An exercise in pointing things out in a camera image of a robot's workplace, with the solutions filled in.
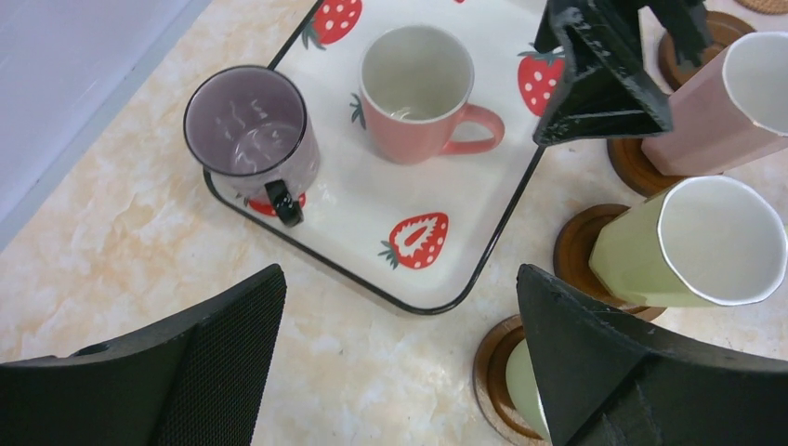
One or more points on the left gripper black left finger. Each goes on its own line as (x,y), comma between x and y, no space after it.
(196,377)

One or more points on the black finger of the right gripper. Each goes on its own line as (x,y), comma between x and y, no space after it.
(685,21)
(604,90)

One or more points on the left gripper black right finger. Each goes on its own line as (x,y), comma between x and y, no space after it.
(606,377)

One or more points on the light woven round coaster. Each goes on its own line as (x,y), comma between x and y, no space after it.
(766,7)

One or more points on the cream mug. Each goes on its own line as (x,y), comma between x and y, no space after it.
(523,390)

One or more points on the pink mug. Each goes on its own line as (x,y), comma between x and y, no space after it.
(731,112)
(415,83)

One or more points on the yellow green mug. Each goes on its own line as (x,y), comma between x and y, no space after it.
(708,241)

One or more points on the purple grey mug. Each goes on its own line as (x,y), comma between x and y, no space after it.
(249,126)

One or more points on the white tray with black rim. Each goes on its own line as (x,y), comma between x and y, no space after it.
(418,236)

